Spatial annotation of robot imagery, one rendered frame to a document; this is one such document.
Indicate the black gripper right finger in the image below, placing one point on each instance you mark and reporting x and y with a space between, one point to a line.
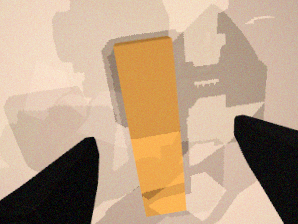
272 154

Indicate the orange bar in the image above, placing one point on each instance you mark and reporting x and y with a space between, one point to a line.
148 89

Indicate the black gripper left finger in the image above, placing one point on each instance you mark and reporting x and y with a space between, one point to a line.
63 193

